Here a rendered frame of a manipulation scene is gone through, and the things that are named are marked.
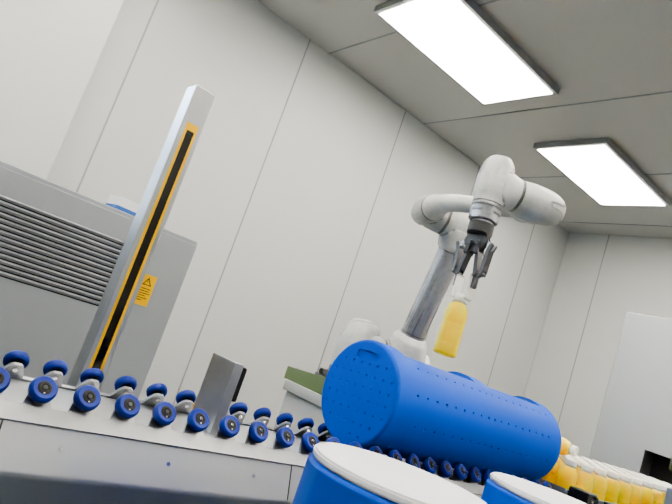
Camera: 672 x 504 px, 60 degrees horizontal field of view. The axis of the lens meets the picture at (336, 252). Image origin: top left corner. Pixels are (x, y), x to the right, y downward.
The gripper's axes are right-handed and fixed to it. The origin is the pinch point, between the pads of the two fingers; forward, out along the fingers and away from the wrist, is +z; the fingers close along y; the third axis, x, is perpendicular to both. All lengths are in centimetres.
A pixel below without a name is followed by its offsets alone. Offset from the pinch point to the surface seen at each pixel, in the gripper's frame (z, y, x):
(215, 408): 49, -4, -64
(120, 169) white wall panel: -44, -283, -15
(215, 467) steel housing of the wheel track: 58, 4, -64
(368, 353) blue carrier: 26.5, -8.3, -20.8
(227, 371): 41, -4, -64
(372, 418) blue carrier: 41.9, 0.2, -21.0
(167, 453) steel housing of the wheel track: 57, 4, -76
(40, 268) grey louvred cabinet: 32, -159, -67
